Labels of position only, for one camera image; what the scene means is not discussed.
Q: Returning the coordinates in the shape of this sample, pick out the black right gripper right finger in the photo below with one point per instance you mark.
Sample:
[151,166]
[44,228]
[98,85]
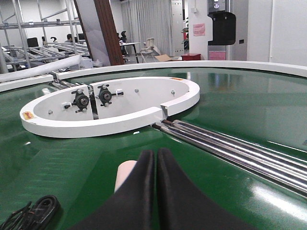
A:
[183,206]

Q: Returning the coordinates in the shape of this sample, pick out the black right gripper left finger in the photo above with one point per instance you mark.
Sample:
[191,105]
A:
[130,207]

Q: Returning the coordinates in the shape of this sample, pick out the pink hand brush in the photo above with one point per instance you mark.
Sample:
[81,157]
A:
[124,170]

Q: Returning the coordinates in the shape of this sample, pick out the steel conveyor rollers right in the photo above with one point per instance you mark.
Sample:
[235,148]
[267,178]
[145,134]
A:
[284,170]

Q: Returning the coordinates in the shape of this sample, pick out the steel conveyor rollers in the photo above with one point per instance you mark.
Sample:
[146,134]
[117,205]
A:
[284,170]
[57,84]

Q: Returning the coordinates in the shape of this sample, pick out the green conveyor belt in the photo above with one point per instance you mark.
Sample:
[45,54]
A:
[266,109]

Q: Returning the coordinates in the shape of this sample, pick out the steel conveyor rollers rear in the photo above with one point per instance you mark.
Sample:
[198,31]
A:
[57,84]

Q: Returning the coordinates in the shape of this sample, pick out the white outer conveyor rim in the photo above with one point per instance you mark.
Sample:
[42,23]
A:
[253,65]

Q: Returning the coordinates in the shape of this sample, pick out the black bearing right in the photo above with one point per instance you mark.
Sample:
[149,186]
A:
[105,95]

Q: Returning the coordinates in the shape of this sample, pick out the black bearing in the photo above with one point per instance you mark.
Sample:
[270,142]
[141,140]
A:
[81,101]
[105,95]

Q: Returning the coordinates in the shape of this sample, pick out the black bearing left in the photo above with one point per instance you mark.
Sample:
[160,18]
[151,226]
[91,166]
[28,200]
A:
[81,101]

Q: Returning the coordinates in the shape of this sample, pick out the red box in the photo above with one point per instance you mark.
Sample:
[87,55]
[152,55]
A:
[190,57]

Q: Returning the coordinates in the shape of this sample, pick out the white chair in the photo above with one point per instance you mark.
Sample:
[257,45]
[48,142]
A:
[149,49]

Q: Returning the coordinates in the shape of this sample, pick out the brown wooden pillar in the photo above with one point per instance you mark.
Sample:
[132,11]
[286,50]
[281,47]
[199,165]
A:
[109,32]

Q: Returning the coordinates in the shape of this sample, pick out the metal pipe rack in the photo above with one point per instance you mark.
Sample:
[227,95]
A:
[36,32]

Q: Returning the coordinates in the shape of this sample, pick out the pink wall notice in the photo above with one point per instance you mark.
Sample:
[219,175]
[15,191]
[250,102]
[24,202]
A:
[199,29]

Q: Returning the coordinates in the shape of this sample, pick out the black wall-mounted machine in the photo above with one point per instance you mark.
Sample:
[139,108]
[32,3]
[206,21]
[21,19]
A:
[224,28]

